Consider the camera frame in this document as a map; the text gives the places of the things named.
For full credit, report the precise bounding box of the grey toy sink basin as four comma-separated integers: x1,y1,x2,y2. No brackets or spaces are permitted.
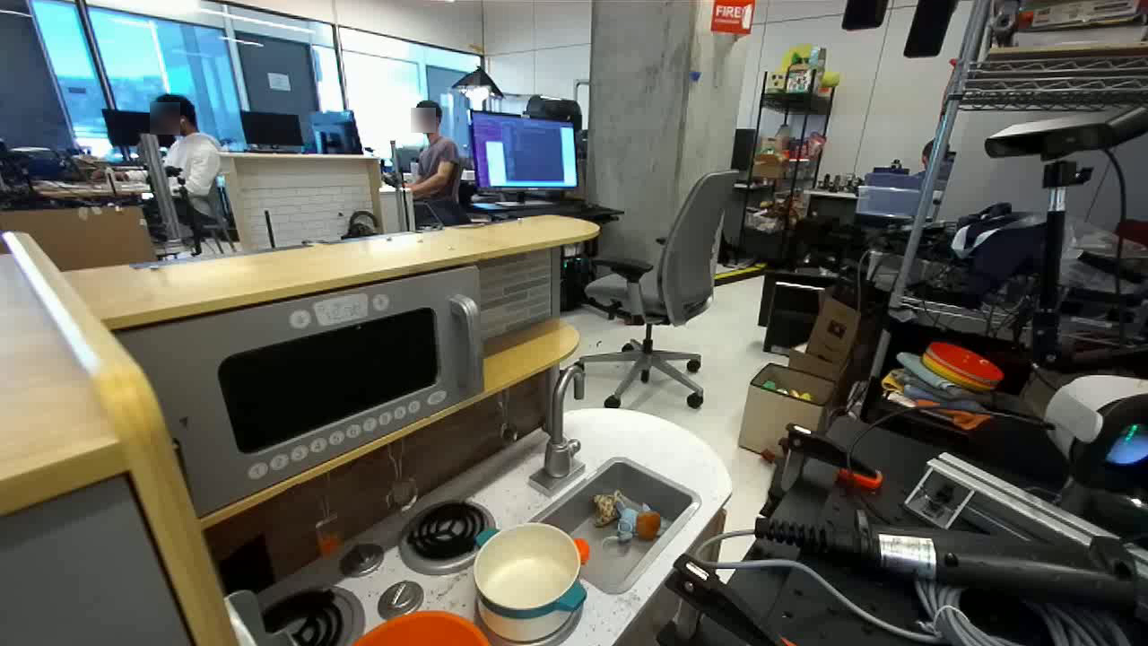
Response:
532,455,702,600

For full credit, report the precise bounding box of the black coil stove burner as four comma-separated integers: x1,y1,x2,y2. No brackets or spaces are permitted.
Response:
254,584,370,646
394,498,499,576

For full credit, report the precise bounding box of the grey stove knob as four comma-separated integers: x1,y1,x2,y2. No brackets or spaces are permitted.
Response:
338,542,388,580
376,577,428,621

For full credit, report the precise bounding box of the black snack shelf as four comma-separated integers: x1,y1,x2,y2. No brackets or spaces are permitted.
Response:
745,47,841,263

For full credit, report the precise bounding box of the blue plastic bin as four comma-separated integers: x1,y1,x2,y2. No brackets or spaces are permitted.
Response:
853,167,929,228

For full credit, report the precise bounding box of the black speaker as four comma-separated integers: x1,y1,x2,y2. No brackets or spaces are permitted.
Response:
729,126,766,175

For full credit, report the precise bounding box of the grey office chair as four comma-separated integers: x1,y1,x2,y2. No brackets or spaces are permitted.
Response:
575,172,743,413

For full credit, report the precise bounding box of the tall cardboard box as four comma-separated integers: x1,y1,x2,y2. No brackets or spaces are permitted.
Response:
787,290,873,387

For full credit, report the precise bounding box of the stack of orange plates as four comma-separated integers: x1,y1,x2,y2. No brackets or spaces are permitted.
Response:
917,338,1008,394

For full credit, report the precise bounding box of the computer monitor with blue screen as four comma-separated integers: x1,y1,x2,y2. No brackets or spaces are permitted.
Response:
467,107,585,196

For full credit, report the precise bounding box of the black pendant lamp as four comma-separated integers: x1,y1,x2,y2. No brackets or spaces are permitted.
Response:
454,56,505,100

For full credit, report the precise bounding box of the open cardboard box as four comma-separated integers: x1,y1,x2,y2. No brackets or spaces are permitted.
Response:
737,358,841,460

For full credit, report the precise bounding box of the person in grey shirt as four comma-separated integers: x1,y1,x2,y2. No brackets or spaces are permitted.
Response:
401,98,471,231

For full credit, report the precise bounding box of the silver toy faucet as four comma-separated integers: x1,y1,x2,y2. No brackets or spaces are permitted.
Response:
529,358,587,495

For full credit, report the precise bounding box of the black tube with silver label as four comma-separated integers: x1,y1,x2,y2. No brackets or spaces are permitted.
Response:
755,513,1148,608

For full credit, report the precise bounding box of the white brick pattern panel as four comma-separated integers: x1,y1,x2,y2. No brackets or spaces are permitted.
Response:
222,150,388,251

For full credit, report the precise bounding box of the wooden toy kitchen unit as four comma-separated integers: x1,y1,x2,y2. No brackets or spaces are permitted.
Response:
0,212,737,646

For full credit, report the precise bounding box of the grey toy microwave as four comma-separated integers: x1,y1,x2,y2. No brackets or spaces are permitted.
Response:
117,281,489,519

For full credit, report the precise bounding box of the person in white shirt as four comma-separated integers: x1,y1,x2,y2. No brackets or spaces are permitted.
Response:
149,91,231,231

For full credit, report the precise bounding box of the orange plastic bowl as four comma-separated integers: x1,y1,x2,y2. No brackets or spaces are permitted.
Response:
354,608,495,646

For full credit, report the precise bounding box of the red wall sign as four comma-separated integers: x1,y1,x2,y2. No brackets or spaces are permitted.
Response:
707,0,762,37

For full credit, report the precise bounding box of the metal wire rack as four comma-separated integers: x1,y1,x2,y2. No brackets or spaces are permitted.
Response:
890,0,1148,338

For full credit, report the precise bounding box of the black camera on stand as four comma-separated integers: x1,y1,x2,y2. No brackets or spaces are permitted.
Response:
984,105,1148,363

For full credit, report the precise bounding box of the aluminium profile rail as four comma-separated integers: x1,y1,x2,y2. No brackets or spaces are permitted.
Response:
906,449,1135,566

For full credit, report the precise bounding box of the white cable bundle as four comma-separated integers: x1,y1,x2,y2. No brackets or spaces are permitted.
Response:
910,577,1148,646

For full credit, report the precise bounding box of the cream pot with teal handles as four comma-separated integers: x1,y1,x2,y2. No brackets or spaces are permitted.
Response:
471,519,591,646

